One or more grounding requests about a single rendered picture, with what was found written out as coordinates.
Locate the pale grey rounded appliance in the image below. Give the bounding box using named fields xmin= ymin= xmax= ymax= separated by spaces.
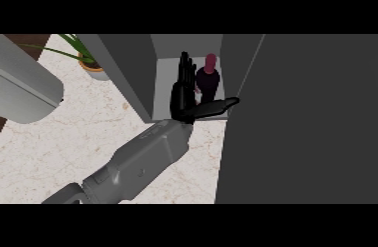
xmin=0 ymin=34 xmax=66 ymax=125

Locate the orange and white plant pot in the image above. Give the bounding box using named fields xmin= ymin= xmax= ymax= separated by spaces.
xmin=77 ymin=52 xmax=111 ymax=82

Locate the green leafy plant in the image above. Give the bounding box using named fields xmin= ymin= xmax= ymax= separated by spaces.
xmin=19 ymin=33 xmax=97 ymax=65

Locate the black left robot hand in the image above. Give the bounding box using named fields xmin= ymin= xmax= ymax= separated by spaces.
xmin=168 ymin=50 xmax=242 ymax=126

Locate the grey cabinet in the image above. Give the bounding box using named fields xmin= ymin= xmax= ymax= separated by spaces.
xmin=75 ymin=33 xmax=266 ymax=124

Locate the dark grey cabinet door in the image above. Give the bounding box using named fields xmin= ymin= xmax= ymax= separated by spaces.
xmin=214 ymin=33 xmax=378 ymax=205

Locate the dark wine bottle red cap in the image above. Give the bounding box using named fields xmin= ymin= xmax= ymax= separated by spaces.
xmin=193 ymin=53 xmax=221 ymax=105

